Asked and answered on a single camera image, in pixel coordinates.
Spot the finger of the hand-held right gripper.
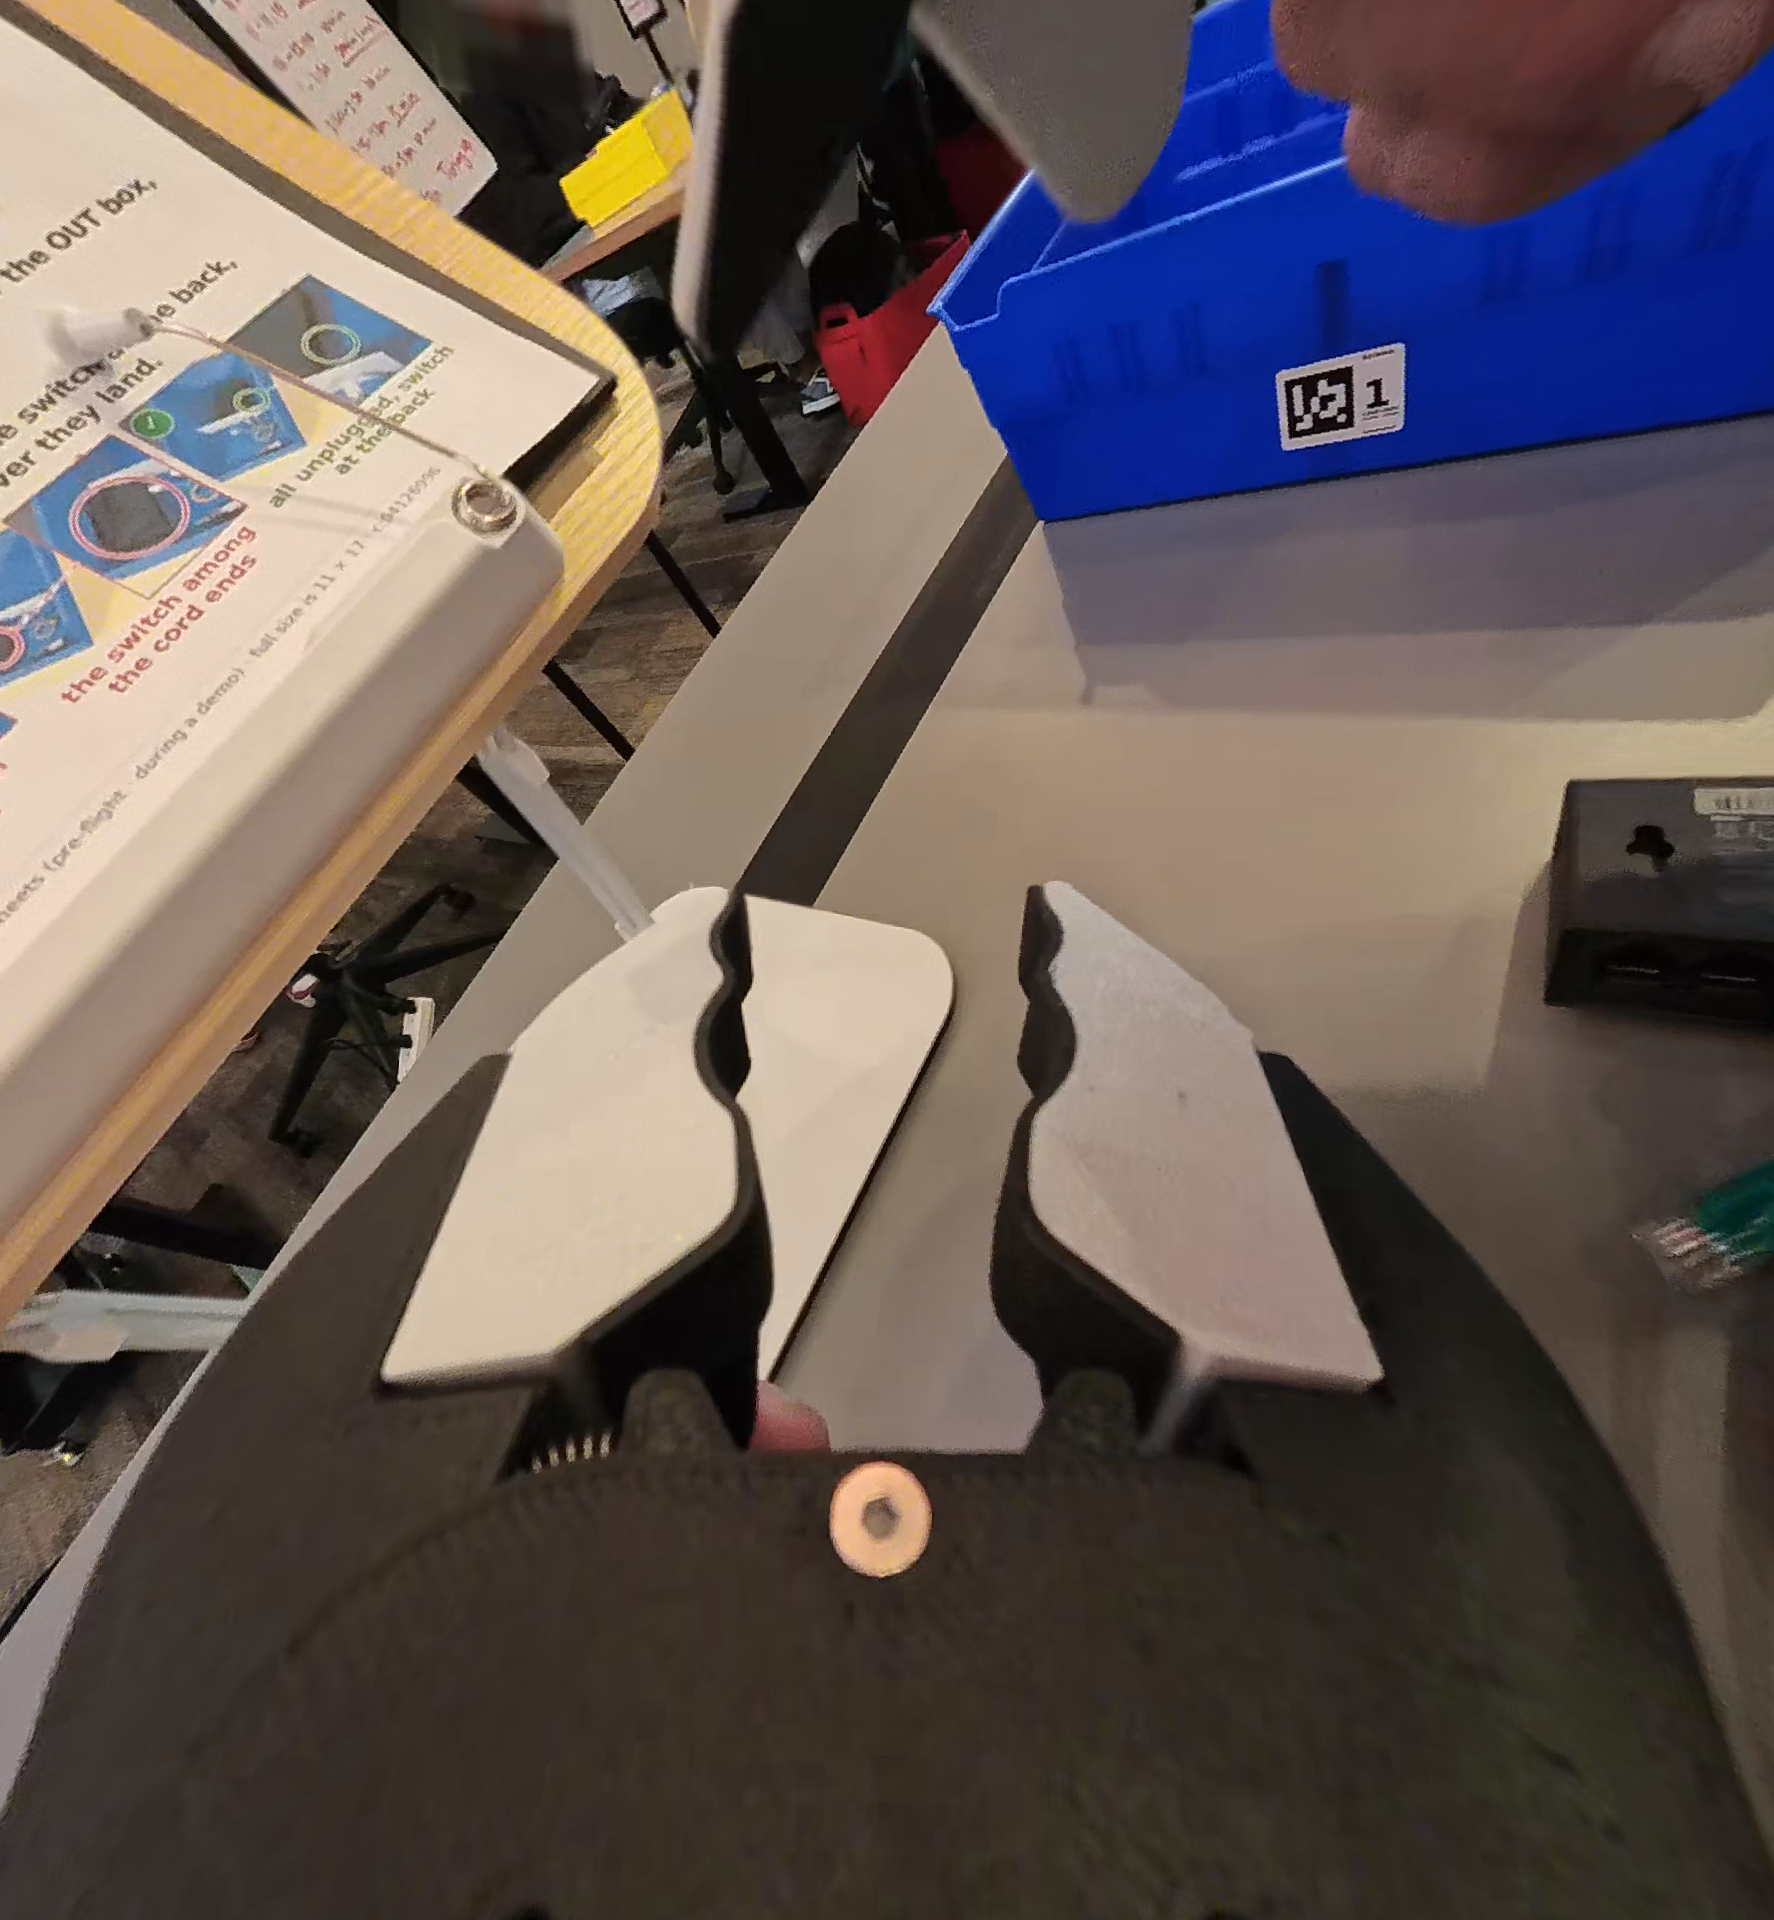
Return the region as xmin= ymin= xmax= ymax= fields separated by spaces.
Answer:
xmin=673 ymin=0 xmax=890 ymax=360
xmin=909 ymin=0 xmax=1192 ymax=227

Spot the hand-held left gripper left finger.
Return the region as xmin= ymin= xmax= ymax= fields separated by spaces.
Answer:
xmin=381 ymin=884 xmax=770 ymax=1419

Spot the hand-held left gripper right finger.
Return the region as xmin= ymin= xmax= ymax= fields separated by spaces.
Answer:
xmin=989 ymin=882 xmax=1385 ymax=1450

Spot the black network switch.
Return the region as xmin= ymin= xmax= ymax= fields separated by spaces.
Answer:
xmin=1544 ymin=775 xmax=1774 ymax=1037

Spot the green ethernet cable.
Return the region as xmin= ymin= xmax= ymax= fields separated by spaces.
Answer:
xmin=1635 ymin=1141 xmax=1774 ymax=1296

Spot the person's right hand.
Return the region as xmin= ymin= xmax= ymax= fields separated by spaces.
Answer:
xmin=1267 ymin=0 xmax=1774 ymax=227

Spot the yellow plastic bin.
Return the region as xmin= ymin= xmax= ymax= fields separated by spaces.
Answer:
xmin=557 ymin=85 xmax=699 ymax=227

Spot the wooden desk with black legs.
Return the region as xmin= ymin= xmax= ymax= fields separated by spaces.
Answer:
xmin=539 ymin=185 xmax=815 ymax=527

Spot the red fabric bag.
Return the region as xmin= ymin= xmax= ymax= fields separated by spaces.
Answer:
xmin=815 ymin=271 xmax=973 ymax=430

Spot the wooden instruction board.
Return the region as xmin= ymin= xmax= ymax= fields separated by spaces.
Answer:
xmin=0 ymin=0 xmax=668 ymax=1412

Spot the whiteboard on easel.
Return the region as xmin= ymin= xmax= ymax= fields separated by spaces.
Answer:
xmin=204 ymin=0 xmax=502 ymax=219

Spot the blue plastic bin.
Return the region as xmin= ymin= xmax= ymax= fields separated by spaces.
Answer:
xmin=928 ymin=0 xmax=1774 ymax=524

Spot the printed instruction sheet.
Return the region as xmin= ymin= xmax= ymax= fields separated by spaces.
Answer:
xmin=0 ymin=0 xmax=617 ymax=1052

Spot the metal stand bracket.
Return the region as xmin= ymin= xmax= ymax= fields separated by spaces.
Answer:
xmin=471 ymin=731 xmax=656 ymax=939

